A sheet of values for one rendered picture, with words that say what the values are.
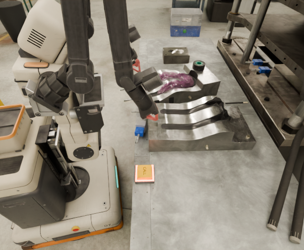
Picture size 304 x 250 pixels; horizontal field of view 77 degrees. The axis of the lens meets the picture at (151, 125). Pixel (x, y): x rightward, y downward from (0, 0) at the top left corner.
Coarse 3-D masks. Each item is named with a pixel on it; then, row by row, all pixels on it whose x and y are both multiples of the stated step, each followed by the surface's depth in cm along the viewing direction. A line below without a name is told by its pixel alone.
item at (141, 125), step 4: (136, 124) 98; (140, 124) 98; (144, 124) 98; (136, 128) 98; (140, 128) 98; (144, 128) 99; (136, 132) 96; (140, 132) 96; (144, 132) 101; (136, 140) 93
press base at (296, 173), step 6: (222, 54) 183; (228, 66) 169; (240, 84) 148; (246, 96) 138; (252, 102) 132; (258, 114) 124; (264, 126) 118; (270, 132) 112; (276, 144) 107; (282, 150) 107; (288, 150) 107; (300, 150) 107; (300, 156) 112; (300, 162) 116; (294, 168) 121; (300, 168) 121; (294, 174) 126
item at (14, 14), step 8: (16, 0) 360; (0, 8) 329; (8, 8) 332; (16, 8) 340; (0, 16) 340; (8, 16) 340; (16, 16) 346; (24, 16) 359; (8, 24) 349; (16, 24) 353; (8, 32) 363; (16, 32) 361; (16, 40) 372
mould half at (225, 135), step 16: (208, 96) 101; (208, 112) 94; (240, 112) 103; (160, 128) 91; (208, 128) 87; (224, 128) 85; (240, 128) 95; (160, 144) 89; (176, 144) 89; (192, 144) 89; (208, 144) 89; (224, 144) 90; (240, 144) 90
